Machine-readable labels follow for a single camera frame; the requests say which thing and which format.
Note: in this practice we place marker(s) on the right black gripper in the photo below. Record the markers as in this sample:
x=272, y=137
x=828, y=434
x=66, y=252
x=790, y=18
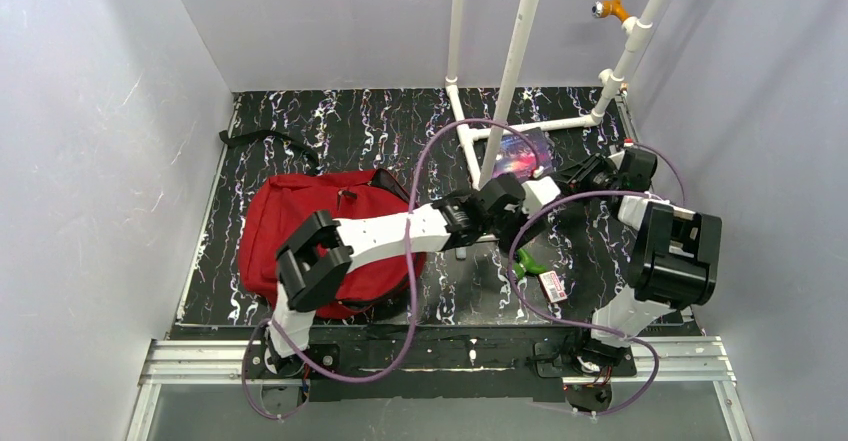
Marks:
x=573, y=177

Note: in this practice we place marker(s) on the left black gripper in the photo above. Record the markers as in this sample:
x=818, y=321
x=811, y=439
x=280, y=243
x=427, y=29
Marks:
x=515, y=236

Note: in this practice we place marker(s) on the dark purple galaxy book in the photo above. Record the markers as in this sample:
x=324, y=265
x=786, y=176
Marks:
x=522, y=158

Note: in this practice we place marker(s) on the red student backpack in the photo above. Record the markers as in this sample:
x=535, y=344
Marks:
x=298, y=226

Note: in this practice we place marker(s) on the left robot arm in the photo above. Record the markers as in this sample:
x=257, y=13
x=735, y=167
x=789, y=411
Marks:
x=411, y=233

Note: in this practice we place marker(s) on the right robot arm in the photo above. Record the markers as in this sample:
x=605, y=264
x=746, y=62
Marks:
x=673, y=263

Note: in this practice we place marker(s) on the small red white card box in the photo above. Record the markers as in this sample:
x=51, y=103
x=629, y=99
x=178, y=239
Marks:
x=552, y=286

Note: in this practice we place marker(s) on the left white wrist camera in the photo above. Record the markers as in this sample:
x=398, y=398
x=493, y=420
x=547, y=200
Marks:
x=539, y=193

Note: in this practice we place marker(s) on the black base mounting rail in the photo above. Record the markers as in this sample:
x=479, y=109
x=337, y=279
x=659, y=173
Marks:
x=444, y=362

